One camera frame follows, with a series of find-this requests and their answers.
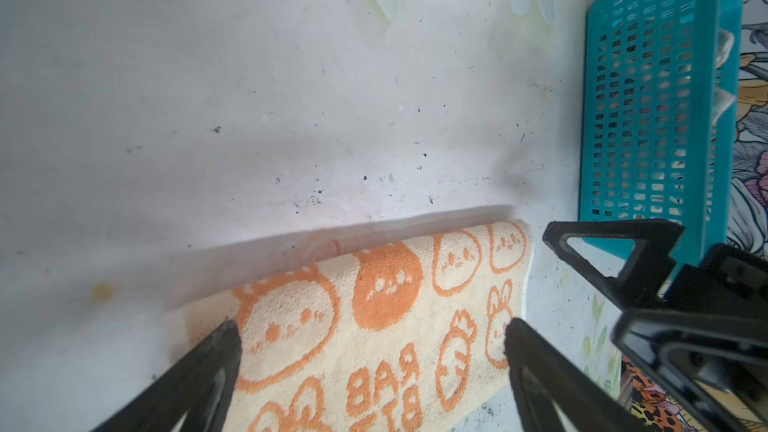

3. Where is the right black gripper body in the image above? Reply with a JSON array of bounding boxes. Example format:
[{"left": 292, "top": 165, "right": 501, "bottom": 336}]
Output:
[{"left": 659, "top": 244, "right": 767, "bottom": 336}]

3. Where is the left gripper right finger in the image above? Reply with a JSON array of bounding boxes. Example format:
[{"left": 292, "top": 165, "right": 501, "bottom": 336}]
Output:
[{"left": 504, "top": 318, "right": 646, "bottom": 431}]

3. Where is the teal plastic basket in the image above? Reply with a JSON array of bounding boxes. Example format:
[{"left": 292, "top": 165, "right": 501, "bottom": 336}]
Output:
[{"left": 579, "top": 0, "right": 742, "bottom": 264}]

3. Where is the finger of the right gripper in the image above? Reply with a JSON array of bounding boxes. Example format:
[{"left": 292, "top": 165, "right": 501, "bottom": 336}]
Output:
[
  {"left": 542, "top": 218, "right": 686, "bottom": 312},
  {"left": 612, "top": 309, "right": 767, "bottom": 431}
]

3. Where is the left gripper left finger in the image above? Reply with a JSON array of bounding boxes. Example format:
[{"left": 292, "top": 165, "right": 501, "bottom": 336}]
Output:
[{"left": 96, "top": 320, "right": 242, "bottom": 431}]

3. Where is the orange rabbit print towel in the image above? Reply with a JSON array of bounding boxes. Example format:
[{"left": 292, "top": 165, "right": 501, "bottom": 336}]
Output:
[{"left": 168, "top": 220, "right": 534, "bottom": 431}]

